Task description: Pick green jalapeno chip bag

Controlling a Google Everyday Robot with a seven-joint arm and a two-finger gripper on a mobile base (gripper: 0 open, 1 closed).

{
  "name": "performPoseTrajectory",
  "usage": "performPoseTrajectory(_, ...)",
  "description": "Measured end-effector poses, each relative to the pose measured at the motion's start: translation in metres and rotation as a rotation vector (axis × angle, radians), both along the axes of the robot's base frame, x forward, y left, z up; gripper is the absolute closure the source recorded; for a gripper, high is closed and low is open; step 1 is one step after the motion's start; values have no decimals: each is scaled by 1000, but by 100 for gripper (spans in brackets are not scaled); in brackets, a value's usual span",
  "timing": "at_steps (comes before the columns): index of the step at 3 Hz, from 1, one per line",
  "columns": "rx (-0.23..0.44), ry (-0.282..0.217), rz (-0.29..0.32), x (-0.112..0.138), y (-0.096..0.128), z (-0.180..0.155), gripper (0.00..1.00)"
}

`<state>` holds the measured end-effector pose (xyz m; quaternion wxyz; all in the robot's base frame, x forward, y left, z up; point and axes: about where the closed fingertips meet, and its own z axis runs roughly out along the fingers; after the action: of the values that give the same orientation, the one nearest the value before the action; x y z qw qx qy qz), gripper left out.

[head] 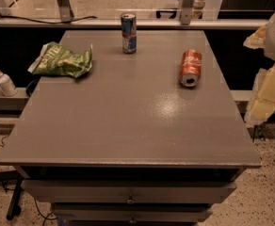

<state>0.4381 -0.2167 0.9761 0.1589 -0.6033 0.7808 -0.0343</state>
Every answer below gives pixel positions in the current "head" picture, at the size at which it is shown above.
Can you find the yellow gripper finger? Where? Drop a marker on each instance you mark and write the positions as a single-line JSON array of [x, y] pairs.
[[257, 39], [262, 102]]

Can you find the green jalapeno chip bag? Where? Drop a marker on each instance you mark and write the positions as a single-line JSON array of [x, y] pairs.
[[57, 60]]

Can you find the orange soda can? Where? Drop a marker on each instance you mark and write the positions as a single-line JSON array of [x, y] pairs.
[[190, 69]]

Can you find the blue silver energy drink can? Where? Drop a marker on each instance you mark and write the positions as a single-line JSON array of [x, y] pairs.
[[129, 32]]

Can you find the grey drawer cabinet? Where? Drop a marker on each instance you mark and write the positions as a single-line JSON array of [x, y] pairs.
[[131, 119]]

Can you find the lower grey drawer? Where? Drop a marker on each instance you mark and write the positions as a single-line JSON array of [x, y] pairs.
[[131, 212]]

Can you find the grey drawer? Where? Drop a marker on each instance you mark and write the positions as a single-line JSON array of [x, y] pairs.
[[131, 212], [128, 191]]

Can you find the upper grey drawer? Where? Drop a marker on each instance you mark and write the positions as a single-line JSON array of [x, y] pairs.
[[128, 191]]

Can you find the white pump bottle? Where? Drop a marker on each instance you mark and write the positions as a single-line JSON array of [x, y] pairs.
[[6, 85]]

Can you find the black stand leg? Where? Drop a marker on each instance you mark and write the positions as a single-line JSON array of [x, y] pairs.
[[14, 207]]

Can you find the right metal bracket post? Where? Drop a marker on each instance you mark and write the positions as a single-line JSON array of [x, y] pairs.
[[186, 7]]

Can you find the metal bracket post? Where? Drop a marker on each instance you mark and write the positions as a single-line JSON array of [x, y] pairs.
[[65, 11], [186, 7]]

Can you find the left metal bracket post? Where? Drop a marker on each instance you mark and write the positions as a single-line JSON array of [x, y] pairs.
[[65, 11]]

